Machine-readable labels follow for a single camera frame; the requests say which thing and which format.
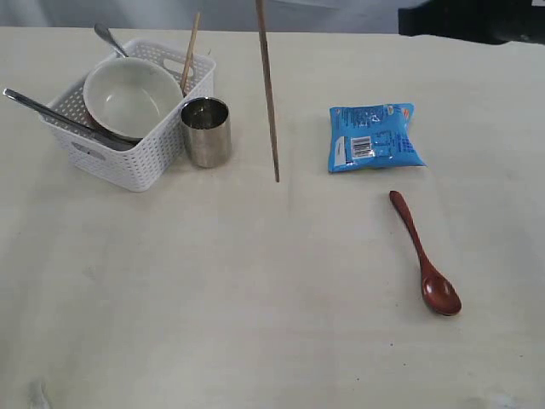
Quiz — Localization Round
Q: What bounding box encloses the silver metal knife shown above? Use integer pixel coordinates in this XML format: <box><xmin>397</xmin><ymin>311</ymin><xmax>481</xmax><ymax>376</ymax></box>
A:
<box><xmin>3</xmin><ymin>88</ymin><xmax>135</xmax><ymax>152</ymax></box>

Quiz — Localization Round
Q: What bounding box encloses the stainless steel cup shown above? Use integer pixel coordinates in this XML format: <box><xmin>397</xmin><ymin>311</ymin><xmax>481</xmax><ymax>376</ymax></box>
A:
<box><xmin>181</xmin><ymin>97</ymin><xmax>232</xmax><ymax>169</ymax></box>

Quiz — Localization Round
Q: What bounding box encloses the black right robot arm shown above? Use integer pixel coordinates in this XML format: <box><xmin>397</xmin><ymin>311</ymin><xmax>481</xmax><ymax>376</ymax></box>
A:
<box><xmin>398</xmin><ymin>0</ymin><xmax>544</xmax><ymax>45</ymax></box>

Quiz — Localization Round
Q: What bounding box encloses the wooden chopstick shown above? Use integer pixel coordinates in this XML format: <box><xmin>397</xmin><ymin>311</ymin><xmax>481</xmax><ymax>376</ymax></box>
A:
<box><xmin>180</xmin><ymin>12</ymin><xmax>201</xmax><ymax>96</ymax></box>
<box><xmin>255</xmin><ymin>0</ymin><xmax>280</xmax><ymax>182</ymax></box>

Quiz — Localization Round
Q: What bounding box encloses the reddish brown wooden spoon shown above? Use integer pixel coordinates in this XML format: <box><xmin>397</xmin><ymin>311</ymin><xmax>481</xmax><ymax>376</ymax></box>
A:
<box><xmin>388</xmin><ymin>191</ymin><xmax>462</xmax><ymax>316</ymax></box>

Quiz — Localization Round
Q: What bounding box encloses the silver metal spoon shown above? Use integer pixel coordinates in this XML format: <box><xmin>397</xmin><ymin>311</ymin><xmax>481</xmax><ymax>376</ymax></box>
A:
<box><xmin>94</xmin><ymin>23</ymin><xmax>129</xmax><ymax>58</ymax></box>

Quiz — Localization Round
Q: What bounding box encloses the white ceramic bowl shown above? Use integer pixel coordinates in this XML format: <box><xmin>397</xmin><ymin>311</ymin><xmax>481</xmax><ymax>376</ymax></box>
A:
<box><xmin>83</xmin><ymin>57</ymin><xmax>183</xmax><ymax>141</ymax></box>

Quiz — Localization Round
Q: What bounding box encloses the blue chips bag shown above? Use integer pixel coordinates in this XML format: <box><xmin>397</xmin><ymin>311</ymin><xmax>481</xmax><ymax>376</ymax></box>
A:
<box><xmin>328</xmin><ymin>103</ymin><xmax>425</xmax><ymax>173</ymax></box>

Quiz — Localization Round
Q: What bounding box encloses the white woven plastic basket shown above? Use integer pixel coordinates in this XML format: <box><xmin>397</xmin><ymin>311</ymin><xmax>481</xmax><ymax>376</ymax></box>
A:
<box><xmin>40</xmin><ymin>38</ymin><xmax>216</xmax><ymax>193</ymax></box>

